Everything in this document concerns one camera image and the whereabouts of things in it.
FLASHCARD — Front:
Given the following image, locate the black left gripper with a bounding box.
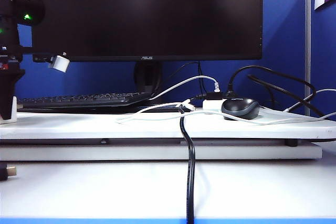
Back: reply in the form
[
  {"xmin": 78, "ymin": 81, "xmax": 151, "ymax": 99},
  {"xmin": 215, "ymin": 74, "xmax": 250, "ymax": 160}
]
[{"xmin": 0, "ymin": 47, "xmax": 26, "ymax": 120}]

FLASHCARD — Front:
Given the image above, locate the white charging base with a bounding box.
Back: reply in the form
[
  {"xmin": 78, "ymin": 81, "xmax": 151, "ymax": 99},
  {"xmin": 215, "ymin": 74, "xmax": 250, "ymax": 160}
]
[{"xmin": 0, "ymin": 97, "xmax": 18, "ymax": 125}]

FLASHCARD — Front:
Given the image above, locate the white Type-C charging cable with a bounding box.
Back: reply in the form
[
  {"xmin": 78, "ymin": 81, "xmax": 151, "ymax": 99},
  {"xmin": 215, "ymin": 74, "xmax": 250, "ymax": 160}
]
[{"xmin": 115, "ymin": 89, "xmax": 336, "ymax": 125}]

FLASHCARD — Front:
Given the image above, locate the white base board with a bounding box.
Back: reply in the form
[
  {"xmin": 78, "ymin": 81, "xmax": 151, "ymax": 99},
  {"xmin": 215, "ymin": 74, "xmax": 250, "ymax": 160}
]
[{"xmin": 0, "ymin": 142, "xmax": 323, "ymax": 161}]

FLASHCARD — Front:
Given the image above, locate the black keyboard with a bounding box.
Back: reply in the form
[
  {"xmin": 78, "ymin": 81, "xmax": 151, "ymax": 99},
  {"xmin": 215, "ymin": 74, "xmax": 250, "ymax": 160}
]
[{"xmin": 17, "ymin": 91, "xmax": 152, "ymax": 109}]

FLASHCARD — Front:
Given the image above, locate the white raised desk board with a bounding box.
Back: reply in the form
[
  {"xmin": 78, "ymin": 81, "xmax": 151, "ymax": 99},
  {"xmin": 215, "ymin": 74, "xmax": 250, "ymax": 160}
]
[{"xmin": 0, "ymin": 107, "xmax": 336, "ymax": 140}]

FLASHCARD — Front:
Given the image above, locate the black gold-tipped HDMI plug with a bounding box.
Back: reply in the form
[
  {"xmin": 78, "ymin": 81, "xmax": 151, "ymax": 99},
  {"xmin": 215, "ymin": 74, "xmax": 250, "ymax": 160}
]
[{"xmin": 0, "ymin": 163, "xmax": 18, "ymax": 182}]

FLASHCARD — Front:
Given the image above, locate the black monitor stand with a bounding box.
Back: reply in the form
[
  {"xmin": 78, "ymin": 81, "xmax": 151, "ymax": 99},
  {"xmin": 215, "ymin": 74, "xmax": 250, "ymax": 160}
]
[{"xmin": 133, "ymin": 61, "xmax": 195, "ymax": 112}]

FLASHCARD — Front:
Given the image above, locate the black ASUS monitor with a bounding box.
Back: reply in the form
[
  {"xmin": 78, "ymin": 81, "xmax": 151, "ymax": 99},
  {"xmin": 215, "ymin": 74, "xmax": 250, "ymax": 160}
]
[{"xmin": 29, "ymin": 0, "xmax": 264, "ymax": 62}]

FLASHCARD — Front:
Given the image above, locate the white-tipped black lead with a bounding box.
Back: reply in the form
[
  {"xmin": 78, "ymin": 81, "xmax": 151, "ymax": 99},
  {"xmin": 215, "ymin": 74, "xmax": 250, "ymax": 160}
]
[{"xmin": 180, "ymin": 93, "xmax": 208, "ymax": 106}]

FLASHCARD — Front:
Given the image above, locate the small black hub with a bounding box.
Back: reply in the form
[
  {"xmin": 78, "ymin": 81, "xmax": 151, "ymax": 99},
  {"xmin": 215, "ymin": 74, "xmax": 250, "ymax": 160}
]
[{"xmin": 205, "ymin": 91, "xmax": 223, "ymax": 101}]

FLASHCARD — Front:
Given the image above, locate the black and grey mouse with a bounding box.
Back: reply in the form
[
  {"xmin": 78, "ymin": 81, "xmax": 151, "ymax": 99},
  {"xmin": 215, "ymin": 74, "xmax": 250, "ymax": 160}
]
[{"xmin": 220, "ymin": 98, "xmax": 260, "ymax": 121}]

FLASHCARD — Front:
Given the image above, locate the wide blue partition panel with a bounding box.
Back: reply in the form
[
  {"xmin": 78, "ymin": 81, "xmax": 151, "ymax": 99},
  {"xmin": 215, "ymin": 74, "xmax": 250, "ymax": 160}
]
[{"xmin": 15, "ymin": 0, "xmax": 307, "ymax": 103}]

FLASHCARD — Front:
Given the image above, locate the narrow blue partition panel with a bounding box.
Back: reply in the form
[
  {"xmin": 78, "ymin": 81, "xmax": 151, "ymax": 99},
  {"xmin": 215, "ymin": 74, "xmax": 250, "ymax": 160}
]
[{"xmin": 310, "ymin": 0, "xmax": 336, "ymax": 119}]

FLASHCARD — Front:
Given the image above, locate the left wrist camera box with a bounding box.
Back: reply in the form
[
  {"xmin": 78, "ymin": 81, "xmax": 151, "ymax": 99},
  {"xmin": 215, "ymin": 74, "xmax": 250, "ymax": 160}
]
[{"xmin": 48, "ymin": 55, "xmax": 71, "ymax": 73}]

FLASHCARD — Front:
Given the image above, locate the thin black monitor cable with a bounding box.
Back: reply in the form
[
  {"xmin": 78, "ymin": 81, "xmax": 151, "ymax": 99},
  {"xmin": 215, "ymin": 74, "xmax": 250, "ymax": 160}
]
[{"xmin": 166, "ymin": 60, "xmax": 207, "ymax": 96}]

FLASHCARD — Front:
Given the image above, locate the black power cable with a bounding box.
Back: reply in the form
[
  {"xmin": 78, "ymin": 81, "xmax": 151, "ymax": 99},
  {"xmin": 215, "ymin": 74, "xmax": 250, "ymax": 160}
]
[{"xmin": 177, "ymin": 104, "xmax": 196, "ymax": 224}]

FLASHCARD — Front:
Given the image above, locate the white ethernet cable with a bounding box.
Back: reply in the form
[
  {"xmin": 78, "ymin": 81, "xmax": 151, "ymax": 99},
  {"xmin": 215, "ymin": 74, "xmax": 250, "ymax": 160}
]
[{"xmin": 149, "ymin": 75, "xmax": 220, "ymax": 101}]

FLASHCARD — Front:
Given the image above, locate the thick black straight cable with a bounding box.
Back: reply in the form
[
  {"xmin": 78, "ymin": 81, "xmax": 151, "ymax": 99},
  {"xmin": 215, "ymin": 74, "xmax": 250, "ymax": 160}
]
[{"xmin": 246, "ymin": 73, "xmax": 336, "ymax": 122}]

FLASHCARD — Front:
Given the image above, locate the thick black looped cable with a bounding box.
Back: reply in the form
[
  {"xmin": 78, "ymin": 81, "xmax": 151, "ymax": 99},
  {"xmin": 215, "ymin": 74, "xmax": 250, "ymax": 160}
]
[{"xmin": 226, "ymin": 65, "xmax": 317, "ymax": 112}]

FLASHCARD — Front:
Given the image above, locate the grey metal partition post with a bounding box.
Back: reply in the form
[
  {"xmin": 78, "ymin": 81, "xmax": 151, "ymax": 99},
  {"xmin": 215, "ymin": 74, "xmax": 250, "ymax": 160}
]
[{"xmin": 304, "ymin": 0, "xmax": 312, "ymax": 115}]

